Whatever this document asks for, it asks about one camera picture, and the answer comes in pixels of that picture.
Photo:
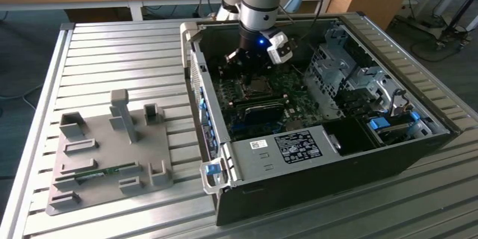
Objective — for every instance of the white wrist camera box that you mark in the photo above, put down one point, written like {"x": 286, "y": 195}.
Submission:
{"x": 279, "y": 50}

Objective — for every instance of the blue slot clip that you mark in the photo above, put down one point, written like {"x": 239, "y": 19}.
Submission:
{"x": 205, "y": 103}

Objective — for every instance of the black expansion card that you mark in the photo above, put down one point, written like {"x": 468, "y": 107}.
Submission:
{"x": 261, "y": 114}

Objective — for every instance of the green motherboard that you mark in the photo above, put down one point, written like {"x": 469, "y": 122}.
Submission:
{"x": 298, "y": 104}

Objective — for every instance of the grey parts rack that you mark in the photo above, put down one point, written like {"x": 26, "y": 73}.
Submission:
{"x": 108, "y": 152}

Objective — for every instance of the blue disk carrier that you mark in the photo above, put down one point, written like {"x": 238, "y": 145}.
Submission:
{"x": 378, "y": 124}

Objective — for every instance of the RAM slot row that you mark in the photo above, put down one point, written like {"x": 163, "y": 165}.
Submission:
{"x": 258, "y": 101}

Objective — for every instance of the grey power supply unit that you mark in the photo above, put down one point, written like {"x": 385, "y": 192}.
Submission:
{"x": 258, "y": 163}

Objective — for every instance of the blue case latch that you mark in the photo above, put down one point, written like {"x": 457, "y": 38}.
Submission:
{"x": 211, "y": 169}

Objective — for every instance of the black open PC case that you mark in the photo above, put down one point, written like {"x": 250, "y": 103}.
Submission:
{"x": 317, "y": 188}

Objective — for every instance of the green RAM stick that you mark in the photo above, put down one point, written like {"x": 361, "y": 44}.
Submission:
{"x": 108, "y": 170}

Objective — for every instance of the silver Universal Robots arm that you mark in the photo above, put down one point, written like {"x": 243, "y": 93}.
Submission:
{"x": 261, "y": 1}

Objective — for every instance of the grey metal drive cage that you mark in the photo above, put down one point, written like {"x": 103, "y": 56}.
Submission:
{"x": 333, "y": 68}

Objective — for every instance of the CPU socket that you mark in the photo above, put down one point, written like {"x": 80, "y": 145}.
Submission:
{"x": 242, "y": 94}

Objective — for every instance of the grey wheeled equipment stand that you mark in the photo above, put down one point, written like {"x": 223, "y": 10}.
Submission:
{"x": 418, "y": 25}

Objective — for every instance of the small blue clip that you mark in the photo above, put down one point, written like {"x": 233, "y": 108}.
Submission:
{"x": 416, "y": 117}

